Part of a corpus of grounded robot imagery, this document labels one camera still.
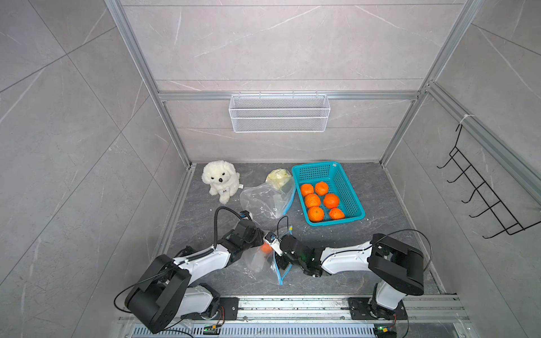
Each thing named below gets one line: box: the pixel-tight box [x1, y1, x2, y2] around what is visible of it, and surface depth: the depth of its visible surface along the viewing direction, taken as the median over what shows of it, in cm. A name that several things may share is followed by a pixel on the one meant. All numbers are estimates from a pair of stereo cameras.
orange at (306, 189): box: [300, 183, 315, 197], surface depth 103 cm
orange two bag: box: [304, 193, 321, 208], surface depth 98 cm
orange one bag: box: [307, 205, 325, 223], surface depth 93 cm
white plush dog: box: [201, 159, 241, 205], surface depth 95 cm
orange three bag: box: [328, 207, 346, 220], surface depth 94 cm
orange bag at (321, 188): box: [314, 180, 329, 196], surface depth 106 cm
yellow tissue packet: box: [265, 168, 292, 190], surface depth 111 cm
